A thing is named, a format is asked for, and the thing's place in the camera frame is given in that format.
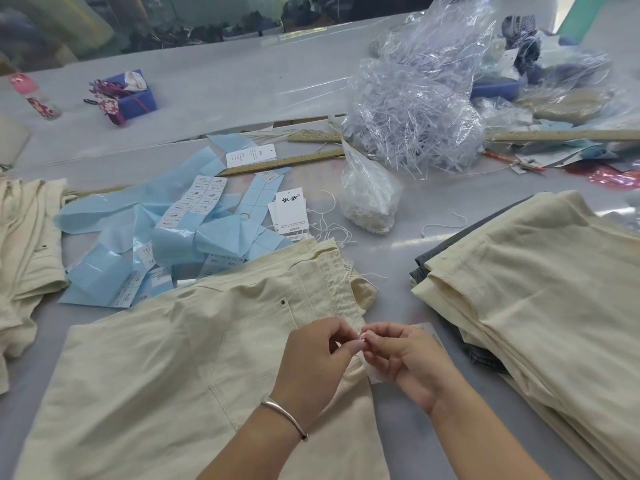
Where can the light blue paper sheet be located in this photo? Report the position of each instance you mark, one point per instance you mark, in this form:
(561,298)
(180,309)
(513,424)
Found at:
(590,152)

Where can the beige garments in plastic bags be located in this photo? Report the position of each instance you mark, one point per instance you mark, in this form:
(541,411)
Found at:
(565,102)

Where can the white paper hang tag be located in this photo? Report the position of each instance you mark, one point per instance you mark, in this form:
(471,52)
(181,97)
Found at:
(376,377)

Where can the purple tissue box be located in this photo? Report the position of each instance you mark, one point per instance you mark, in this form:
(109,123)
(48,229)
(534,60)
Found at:
(132,97)

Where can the single white printed tag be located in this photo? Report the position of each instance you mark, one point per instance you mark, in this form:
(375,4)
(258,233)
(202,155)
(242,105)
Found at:
(250,155)

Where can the blue white patterned cloth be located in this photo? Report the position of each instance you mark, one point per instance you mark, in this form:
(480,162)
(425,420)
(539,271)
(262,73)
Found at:
(525,39)

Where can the person's right forearm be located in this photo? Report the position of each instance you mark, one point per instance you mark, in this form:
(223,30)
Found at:
(480,439)

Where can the dark grey folded garment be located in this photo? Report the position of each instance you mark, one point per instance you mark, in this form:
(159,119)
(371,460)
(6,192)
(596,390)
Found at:
(425,259)

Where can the dark garment pile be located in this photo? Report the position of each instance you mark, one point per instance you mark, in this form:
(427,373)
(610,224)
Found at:
(200,32)

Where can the pile of light blue label sheets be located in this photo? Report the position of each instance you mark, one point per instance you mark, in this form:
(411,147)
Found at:
(165,229)

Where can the stack of white hang tags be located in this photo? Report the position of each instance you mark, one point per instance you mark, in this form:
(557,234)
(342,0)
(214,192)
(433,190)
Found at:
(289,212)

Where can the short wooden ruler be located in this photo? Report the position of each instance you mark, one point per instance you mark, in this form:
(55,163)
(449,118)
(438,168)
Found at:
(315,136)

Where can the cream trousers with rivet pocket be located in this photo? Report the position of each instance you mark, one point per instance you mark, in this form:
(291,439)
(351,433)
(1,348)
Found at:
(175,374)

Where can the green fabric roll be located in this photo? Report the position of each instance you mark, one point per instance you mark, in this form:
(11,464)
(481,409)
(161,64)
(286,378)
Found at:
(580,17)

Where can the long wooden ruler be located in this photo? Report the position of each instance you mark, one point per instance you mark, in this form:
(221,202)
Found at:
(565,135)

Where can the large clear bag of plastic strips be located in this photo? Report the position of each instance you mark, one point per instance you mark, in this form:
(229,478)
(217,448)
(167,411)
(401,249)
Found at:
(420,94)

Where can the person's left hand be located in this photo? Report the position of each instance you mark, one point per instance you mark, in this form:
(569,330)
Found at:
(310,364)

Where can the red plastic bag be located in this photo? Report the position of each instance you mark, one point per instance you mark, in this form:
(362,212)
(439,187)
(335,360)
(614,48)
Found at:
(610,177)

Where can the red pen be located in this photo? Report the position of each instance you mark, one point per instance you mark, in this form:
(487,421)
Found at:
(510,159)

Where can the crumpled cream trousers pile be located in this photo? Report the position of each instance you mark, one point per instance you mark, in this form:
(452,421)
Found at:
(25,254)

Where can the pink floral bottle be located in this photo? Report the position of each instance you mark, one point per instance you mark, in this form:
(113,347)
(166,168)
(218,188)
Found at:
(35,94)

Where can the stack of folded cream trousers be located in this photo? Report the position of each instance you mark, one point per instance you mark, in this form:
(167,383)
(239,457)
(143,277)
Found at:
(550,294)

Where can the person's right thumb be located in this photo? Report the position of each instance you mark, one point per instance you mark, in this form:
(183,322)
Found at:
(380,363)

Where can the person's right hand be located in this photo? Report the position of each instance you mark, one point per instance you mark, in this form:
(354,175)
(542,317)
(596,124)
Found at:
(420,369)

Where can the person's left thumb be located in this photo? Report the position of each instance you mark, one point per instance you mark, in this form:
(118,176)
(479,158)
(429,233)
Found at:
(351,353)

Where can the person's left forearm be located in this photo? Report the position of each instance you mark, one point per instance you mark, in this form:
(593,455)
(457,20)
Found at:
(255,444)

